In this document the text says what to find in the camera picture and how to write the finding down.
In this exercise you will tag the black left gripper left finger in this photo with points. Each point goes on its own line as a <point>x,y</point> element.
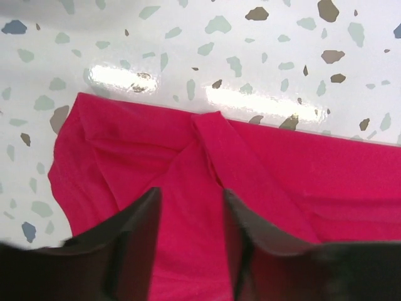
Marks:
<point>111,261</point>

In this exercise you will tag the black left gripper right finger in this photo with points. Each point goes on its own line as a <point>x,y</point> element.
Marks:
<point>267,263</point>

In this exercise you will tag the pink t shirt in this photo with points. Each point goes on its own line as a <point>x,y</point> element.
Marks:
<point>320,189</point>

